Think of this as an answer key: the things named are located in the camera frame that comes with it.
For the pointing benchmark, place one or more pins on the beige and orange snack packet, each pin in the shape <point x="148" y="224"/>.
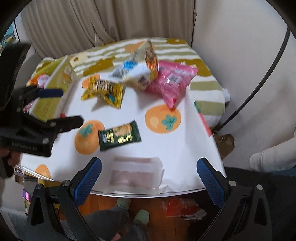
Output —
<point x="149" y="55"/>

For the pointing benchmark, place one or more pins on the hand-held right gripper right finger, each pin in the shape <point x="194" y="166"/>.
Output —
<point x="210" y="182"/>

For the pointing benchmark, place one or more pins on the pink snack packet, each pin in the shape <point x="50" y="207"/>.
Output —
<point x="171" y="81"/>

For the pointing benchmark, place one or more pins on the crumpled white tissue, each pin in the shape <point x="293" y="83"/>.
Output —
<point x="226" y="94"/>

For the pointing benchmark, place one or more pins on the green slipper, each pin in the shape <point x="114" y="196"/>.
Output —
<point x="141" y="216"/>
<point x="123" y="204"/>

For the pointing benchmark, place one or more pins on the person's left hand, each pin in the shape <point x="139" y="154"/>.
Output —
<point x="15" y="157"/>

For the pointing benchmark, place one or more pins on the white and blue snack packet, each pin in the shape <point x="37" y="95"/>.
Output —
<point x="131" y="71"/>

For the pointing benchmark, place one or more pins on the dark green snack packet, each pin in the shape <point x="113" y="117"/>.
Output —
<point x="120" y="135"/>

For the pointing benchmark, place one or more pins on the wall poster of houses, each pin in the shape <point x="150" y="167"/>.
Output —
<point x="7" y="38"/>

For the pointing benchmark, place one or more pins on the white rolled bedding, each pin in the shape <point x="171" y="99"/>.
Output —
<point x="272" y="157"/>

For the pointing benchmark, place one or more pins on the brown paper bag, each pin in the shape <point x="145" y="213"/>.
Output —
<point x="224" y="144"/>

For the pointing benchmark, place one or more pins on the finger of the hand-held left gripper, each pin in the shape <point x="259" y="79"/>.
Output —
<point x="50" y="92"/>
<point x="67" y="122"/>

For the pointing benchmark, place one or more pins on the yellow-green cardboard box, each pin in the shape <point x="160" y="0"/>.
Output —
<point x="57" y="78"/>

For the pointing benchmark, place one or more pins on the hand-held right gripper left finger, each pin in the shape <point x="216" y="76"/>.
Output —
<point x="89" y="179"/>

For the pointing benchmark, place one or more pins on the white persimmon print tablecloth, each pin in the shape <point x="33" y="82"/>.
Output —
<point x="129" y="111"/>

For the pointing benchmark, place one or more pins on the person's leg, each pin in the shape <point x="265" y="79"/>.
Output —
<point x="111" y="222"/>

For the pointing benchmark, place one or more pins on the beige curtain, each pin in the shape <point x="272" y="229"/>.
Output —
<point x="104" y="20"/>

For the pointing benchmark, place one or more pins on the translucent white wrapper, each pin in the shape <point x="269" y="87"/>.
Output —
<point x="134" y="173"/>

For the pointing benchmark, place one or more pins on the yellow snack packet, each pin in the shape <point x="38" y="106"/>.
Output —
<point x="104" y="89"/>

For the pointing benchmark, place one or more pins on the red snack bag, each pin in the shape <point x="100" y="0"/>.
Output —
<point x="182" y="207"/>

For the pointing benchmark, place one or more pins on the black curved stand pole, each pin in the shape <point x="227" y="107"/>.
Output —
<point x="259" y="83"/>

